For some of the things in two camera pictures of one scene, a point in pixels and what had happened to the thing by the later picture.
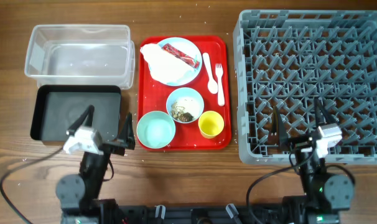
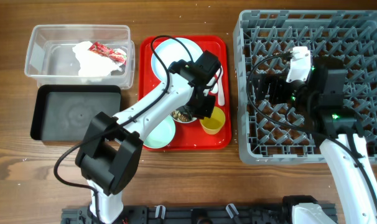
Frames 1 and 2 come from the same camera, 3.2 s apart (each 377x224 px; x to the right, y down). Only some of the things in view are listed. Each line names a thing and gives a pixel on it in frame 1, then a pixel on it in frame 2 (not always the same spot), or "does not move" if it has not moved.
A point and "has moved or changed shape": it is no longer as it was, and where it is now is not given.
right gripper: (285, 140) to (272, 82)
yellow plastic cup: (211, 124) has moved or changed shape
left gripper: (125, 139) to (206, 111)
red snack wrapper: (181, 56) to (96, 46)
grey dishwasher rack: (291, 58) does not move
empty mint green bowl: (156, 129) does not move
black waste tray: (58, 107) does not move
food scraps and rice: (177, 112) does not move
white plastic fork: (219, 72) does not move
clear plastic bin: (81, 55) does not move
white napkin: (165, 66) to (93, 63)
